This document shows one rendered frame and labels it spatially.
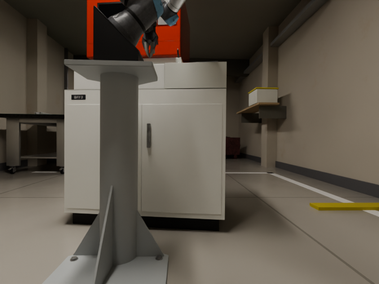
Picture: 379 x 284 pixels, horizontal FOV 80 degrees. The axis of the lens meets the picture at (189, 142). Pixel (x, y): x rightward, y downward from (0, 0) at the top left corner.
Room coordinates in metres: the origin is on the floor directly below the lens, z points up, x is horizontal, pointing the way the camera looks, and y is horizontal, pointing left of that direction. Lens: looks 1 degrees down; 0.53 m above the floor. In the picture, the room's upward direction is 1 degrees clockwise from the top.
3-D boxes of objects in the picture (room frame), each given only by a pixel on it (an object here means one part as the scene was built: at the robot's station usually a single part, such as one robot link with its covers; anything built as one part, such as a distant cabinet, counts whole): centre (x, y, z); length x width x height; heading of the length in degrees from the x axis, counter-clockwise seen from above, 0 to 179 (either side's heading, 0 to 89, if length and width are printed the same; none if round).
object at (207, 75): (1.60, -0.06, 0.89); 0.62 x 0.35 x 0.14; 174
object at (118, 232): (0.89, 0.30, 0.41); 0.51 x 0.44 x 0.82; 2
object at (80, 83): (1.38, 0.42, 0.89); 0.55 x 0.09 x 0.14; 84
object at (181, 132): (1.62, 0.25, 0.41); 0.96 x 0.64 x 0.82; 84
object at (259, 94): (4.14, -1.32, 1.29); 0.48 x 0.40 x 0.27; 2
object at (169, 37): (2.29, 0.45, 1.52); 0.81 x 0.75 x 0.60; 84
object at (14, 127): (4.60, 2.25, 0.50); 2.81 x 1.09 x 1.00; 2
